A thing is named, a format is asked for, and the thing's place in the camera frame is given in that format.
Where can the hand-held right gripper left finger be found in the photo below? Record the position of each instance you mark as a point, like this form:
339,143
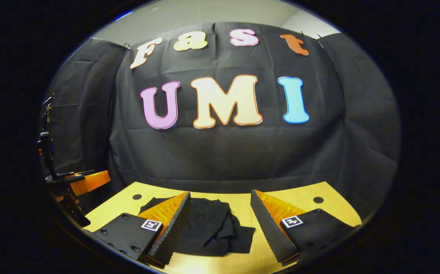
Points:
174,228

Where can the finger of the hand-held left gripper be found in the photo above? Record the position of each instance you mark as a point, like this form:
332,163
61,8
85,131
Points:
94,180

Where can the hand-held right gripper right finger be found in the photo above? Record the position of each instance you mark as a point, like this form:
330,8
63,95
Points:
271,232

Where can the black coat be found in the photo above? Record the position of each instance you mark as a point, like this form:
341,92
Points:
212,232

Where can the black backdrop cloth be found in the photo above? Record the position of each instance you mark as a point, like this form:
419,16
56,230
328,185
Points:
223,160

